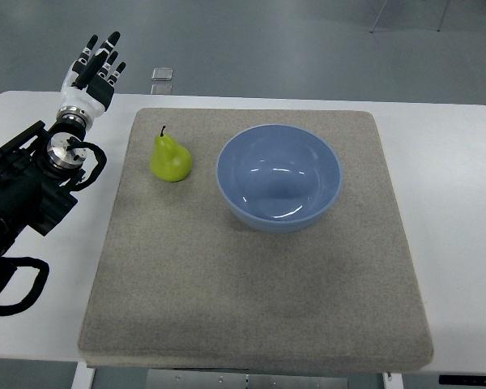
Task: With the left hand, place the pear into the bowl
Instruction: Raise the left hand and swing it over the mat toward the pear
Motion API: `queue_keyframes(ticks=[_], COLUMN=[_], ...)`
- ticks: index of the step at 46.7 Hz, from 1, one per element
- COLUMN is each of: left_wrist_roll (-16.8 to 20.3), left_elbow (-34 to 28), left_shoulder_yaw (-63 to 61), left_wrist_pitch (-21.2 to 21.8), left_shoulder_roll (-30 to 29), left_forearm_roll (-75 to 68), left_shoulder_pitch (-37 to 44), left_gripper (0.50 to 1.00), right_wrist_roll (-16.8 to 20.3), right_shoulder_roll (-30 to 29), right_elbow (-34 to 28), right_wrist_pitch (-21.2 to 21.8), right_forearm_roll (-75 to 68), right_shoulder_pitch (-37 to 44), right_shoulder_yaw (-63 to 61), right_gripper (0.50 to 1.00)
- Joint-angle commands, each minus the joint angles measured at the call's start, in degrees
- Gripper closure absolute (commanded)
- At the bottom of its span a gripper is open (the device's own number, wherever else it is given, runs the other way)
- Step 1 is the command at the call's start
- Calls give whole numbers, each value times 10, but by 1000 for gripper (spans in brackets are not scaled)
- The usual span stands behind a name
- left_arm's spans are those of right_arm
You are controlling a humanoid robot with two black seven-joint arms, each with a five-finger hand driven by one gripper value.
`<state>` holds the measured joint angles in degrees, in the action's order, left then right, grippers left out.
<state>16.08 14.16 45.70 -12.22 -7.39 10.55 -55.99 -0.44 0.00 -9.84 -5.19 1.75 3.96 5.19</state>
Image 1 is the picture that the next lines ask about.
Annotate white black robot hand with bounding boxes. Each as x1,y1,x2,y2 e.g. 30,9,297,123
58,32,126,122

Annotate green pear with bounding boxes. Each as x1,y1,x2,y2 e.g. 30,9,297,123
149,126,193,182

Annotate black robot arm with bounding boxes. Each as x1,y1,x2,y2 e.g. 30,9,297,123
0,114,107,317

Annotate blue ceramic bowl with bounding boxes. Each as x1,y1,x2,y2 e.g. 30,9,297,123
215,124,343,233

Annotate lower floor outlet plate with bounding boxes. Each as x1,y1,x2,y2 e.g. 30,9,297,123
150,83,173,95

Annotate floor outlet plate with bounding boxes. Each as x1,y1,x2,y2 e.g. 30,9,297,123
150,83,173,95
151,67,173,81

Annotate upper floor outlet plate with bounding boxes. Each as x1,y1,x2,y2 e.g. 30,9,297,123
151,67,173,81

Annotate grey felt mat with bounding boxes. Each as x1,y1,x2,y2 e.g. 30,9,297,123
78,108,433,375

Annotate metal chair legs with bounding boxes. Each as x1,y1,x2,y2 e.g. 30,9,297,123
368,0,452,33

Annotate white table frame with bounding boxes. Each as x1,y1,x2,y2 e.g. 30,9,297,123
71,362,405,388

